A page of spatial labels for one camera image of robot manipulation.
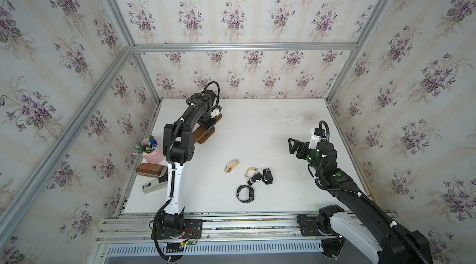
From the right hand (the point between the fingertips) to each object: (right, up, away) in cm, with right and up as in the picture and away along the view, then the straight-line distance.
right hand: (300, 141), depth 83 cm
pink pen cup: (-70, -3, +1) cm, 70 cm away
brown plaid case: (-69, -14, +3) cm, 71 cm away
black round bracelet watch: (-23, -22, -4) cm, 32 cm away
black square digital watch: (-15, -17, 0) cm, 23 cm away
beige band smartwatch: (-22, -16, +7) cm, 28 cm away
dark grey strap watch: (-20, -18, +3) cm, 27 cm away
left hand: (-47, +6, +18) cm, 50 cm away
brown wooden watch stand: (-48, +2, +12) cm, 49 cm away
